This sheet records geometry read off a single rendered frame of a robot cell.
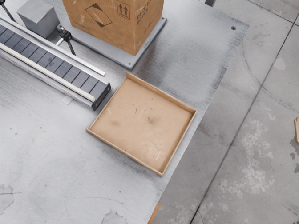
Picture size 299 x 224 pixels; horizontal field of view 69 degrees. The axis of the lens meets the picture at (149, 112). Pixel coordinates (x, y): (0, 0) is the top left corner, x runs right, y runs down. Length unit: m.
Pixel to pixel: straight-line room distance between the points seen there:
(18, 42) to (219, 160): 1.41
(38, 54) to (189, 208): 1.28
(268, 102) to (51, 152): 1.70
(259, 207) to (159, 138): 1.17
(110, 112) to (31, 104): 0.29
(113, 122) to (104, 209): 0.28
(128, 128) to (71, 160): 0.22
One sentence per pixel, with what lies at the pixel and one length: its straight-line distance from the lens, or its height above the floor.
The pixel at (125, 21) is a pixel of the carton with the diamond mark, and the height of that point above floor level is 1.02.
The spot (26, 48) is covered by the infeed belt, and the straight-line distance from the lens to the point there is 0.96.
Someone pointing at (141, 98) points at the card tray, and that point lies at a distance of 0.81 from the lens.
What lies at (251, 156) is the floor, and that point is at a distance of 1.82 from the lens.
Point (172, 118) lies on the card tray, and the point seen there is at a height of 0.83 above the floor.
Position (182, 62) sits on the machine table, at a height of 0.83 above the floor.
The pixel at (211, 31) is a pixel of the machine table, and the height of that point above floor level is 0.83.
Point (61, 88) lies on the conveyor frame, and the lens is 0.82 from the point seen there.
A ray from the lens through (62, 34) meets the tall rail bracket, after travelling 0.83.
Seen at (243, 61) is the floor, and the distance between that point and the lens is 2.13.
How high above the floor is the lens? 1.58
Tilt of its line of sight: 69 degrees down
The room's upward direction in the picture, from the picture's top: 10 degrees clockwise
